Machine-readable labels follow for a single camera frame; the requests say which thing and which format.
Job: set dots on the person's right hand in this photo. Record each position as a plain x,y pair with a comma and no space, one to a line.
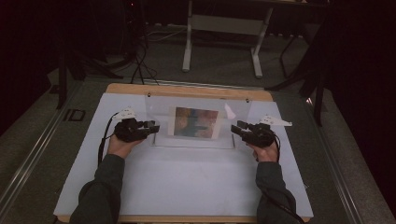
267,154

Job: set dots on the black stand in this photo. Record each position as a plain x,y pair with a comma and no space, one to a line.
317,93
62,77

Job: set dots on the white metal desk frame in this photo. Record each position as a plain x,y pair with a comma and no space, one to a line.
224,25

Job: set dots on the person's left hand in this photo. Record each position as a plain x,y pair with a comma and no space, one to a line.
121,148

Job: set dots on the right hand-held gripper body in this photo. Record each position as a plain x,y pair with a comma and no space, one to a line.
264,135

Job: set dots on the pale blue table mat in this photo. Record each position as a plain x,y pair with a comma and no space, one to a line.
186,180

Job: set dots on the clear acrylic photo frame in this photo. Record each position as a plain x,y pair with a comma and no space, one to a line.
158,109

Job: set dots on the metal floor rail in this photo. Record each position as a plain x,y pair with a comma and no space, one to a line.
334,161
34,155

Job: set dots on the photo print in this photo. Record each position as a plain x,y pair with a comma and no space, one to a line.
196,122

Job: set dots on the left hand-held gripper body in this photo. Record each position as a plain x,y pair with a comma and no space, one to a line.
129,130

